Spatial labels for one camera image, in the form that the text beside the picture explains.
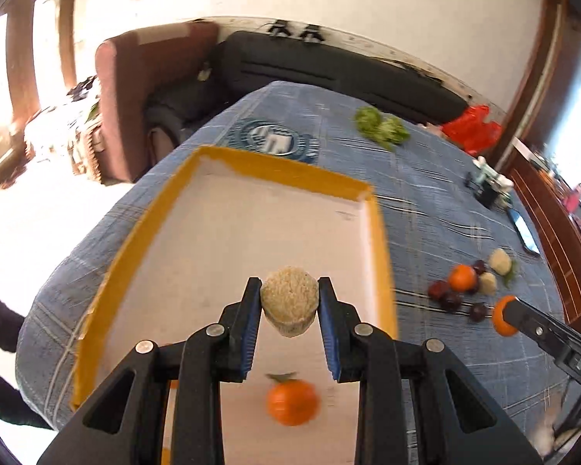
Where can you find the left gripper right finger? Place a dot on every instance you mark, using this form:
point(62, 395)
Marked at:
point(417, 402)

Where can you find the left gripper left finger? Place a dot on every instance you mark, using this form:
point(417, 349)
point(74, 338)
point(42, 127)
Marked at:
point(165, 397)

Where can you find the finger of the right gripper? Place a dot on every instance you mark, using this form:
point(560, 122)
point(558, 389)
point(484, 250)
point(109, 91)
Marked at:
point(555, 338)

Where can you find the dark red plum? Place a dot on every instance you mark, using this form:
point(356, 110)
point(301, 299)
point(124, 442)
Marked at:
point(479, 266)
point(450, 302)
point(477, 312)
point(438, 289)

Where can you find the pale corn cob piece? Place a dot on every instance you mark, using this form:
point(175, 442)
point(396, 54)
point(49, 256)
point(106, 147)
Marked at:
point(487, 284)
point(290, 300)

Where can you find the pale corn piece with leaf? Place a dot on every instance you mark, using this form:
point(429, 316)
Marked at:
point(500, 262)

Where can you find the orange tangerine with leaf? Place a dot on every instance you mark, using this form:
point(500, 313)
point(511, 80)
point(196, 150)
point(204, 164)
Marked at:
point(292, 401)

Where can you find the wooden side cabinet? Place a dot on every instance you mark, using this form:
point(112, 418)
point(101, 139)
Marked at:
point(558, 234)

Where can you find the black smartphone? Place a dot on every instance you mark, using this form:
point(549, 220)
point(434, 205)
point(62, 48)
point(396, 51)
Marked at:
point(523, 231)

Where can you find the blue plaid tablecloth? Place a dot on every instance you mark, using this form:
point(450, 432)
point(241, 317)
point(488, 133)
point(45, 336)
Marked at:
point(432, 223)

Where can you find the black box with white items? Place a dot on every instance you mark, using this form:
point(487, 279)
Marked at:
point(490, 188)

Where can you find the red plastic bag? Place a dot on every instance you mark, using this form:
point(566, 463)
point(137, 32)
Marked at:
point(472, 132)

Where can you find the yellow rimmed white tray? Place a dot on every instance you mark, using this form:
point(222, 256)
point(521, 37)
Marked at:
point(225, 216)

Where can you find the green lettuce bunch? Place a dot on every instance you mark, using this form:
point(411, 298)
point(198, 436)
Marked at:
point(387, 132)

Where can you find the black leather sofa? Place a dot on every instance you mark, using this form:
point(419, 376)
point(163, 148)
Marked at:
point(248, 61)

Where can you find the patterned covered side table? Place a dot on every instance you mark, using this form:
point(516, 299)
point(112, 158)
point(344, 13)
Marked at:
point(70, 130)

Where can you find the maroon armchair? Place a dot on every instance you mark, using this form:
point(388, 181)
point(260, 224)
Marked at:
point(131, 66)

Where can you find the wooden glass door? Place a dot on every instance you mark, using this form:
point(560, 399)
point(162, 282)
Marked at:
point(21, 77)

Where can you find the black device on sofa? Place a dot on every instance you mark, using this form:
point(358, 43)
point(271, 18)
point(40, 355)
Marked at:
point(279, 28)
point(312, 34)

